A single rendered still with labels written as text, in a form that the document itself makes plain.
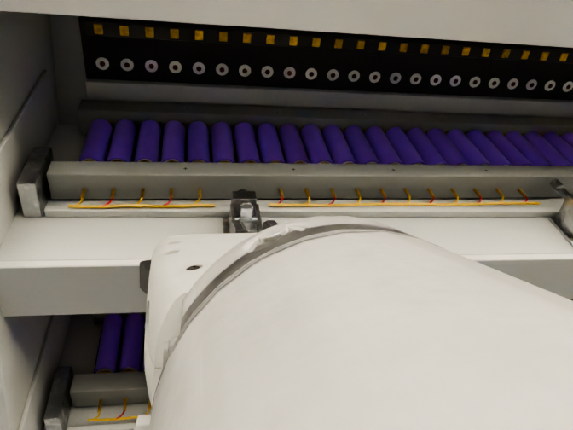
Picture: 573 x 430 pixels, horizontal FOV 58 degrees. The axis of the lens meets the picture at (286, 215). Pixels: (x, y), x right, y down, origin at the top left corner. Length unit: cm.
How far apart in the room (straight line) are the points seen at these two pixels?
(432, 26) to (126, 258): 24
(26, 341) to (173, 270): 30
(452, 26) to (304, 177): 15
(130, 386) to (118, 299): 13
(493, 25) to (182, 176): 23
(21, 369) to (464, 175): 37
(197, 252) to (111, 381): 32
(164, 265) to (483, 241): 30
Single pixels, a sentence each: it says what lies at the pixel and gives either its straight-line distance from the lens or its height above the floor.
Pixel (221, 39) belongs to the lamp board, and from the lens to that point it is 47.
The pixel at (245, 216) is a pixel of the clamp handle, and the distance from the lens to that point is 35.
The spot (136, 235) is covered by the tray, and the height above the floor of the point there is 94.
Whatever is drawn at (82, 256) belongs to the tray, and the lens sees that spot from 36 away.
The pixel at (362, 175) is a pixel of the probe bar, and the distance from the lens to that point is 41.
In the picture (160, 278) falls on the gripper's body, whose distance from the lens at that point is 16.
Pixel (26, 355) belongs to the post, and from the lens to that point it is 45.
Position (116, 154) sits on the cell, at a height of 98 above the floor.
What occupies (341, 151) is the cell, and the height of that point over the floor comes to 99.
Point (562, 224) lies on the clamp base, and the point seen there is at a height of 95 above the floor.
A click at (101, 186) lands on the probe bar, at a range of 40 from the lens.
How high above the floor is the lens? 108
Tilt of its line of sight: 19 degrees down
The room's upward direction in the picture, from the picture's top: 4 degrees clockwise
